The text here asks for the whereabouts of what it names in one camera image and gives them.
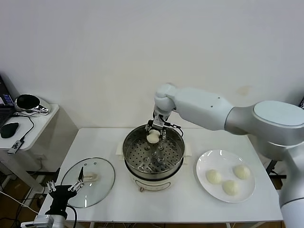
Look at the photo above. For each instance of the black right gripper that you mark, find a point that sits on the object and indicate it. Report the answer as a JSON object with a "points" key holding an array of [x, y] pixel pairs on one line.
{"points": [[166, 114]]}

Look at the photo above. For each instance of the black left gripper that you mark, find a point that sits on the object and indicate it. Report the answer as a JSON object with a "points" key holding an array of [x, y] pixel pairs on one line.
{"points": [[59, 197]]}

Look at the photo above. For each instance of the white steamed baozi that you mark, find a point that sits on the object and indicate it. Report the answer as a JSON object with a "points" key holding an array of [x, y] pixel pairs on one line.
{"points": [[230, 187], [152, 138], [242, 172], [214, 177]]}

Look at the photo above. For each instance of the round glass pot lid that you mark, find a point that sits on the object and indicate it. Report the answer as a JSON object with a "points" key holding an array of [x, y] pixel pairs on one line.
{"points": [[102, 185]]}

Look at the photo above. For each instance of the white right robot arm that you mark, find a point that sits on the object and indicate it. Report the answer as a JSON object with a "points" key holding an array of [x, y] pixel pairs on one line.
{"points": [[202, 107]]}

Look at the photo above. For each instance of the perforated steel steamer basket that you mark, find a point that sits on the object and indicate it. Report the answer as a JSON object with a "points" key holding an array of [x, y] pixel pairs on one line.
{"points": [[171, 154]]}

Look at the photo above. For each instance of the cream electric cooker pot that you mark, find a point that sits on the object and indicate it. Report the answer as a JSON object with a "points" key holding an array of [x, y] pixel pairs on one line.
{"points": [[154, 184]]}

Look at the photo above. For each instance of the small grey usb hub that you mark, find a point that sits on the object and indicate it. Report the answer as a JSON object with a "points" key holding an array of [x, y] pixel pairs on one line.
{"points": [[15, 147]]}

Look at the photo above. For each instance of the white side table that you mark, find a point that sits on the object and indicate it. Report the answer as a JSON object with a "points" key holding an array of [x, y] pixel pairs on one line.
{"points": [[45, 126]]}

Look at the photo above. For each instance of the round white plate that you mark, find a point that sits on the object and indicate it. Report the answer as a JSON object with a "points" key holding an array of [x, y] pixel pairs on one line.
{"points": [[218, 159]]}

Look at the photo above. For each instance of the black computer mouse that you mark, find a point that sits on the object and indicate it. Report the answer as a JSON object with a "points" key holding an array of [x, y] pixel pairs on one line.
{"points": [[9, 130]]}

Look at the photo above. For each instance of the shiny chrome rounded device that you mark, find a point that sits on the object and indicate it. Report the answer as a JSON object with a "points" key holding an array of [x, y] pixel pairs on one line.
{"points": [[40, 107]]}

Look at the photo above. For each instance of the black laptop with lit screen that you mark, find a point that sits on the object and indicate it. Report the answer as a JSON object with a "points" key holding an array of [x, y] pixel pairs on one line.
{"points": [[4, 102]]}

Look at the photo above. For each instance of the black table foot bar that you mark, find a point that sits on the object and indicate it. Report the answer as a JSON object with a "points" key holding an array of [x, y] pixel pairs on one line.
{"points": [[278, 176]]}

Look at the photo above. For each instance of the dark laptop with grey keyboard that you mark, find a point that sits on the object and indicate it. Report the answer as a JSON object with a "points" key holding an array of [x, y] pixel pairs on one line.
{"points": [[302, 102]]}

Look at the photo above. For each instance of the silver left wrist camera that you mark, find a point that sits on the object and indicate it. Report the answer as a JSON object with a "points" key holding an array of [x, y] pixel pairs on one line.
{"points": [[38, 219]]}

